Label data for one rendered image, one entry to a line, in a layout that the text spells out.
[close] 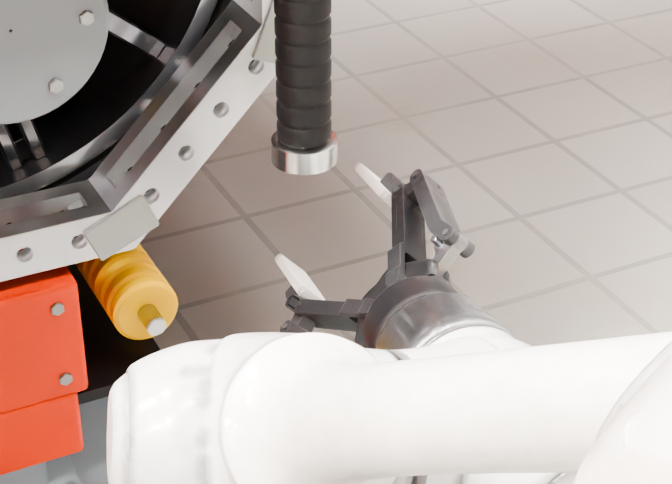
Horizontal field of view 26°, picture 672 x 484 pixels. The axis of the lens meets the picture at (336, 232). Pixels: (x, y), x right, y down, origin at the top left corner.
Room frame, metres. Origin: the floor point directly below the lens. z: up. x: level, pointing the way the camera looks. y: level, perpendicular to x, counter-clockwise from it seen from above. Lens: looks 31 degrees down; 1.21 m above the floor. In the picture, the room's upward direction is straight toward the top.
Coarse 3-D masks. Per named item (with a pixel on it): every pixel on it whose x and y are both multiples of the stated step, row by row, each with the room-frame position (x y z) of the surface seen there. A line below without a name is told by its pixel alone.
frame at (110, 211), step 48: (240, 0) 1.10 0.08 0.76; (240, 48) 1.06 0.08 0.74; (192, 96) 1.05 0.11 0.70; (240, 96) 1.05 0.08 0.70; (144, 144) 1.06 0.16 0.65; (192, 144) 1.03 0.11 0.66; (48, 192) 1.03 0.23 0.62; (96, 192) 1.03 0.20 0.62; (144, 192) 1.01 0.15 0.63; (0, 240) 0.96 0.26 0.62; (48, 240) 0.98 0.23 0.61; (96, 240) 0.99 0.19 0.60
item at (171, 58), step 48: (144, 0) 1.20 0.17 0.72; (192, 0) 1.14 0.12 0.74; (144, 48) 1.13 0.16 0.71; (192, 48) 1.12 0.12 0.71; (96, 96) 1.14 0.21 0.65; (144, 96) 1.11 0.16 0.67; (0, 144) 1.07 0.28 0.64; (48, 144) 1.10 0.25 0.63; (96, 144) 1.08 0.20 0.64; (0, 192) 1.05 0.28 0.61
